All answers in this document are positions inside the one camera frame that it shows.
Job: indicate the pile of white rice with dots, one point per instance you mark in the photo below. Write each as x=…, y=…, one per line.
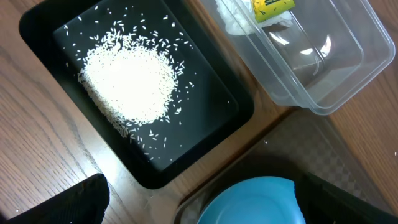
x=133, y=63

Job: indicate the green yellow foil wrapper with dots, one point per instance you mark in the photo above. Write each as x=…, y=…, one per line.
x=266, y=9

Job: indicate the clear plastic bin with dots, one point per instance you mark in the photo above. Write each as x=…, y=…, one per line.
x=333, y=49

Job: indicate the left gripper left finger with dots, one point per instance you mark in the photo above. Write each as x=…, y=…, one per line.
x=83, y=203

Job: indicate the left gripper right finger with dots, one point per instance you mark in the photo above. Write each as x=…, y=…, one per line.
x=322, y=202

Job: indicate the black rectangular tray bin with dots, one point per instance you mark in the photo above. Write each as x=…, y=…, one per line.
x=214, y=101

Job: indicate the brown serving tray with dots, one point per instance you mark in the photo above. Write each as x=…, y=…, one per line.
x=302, y=143

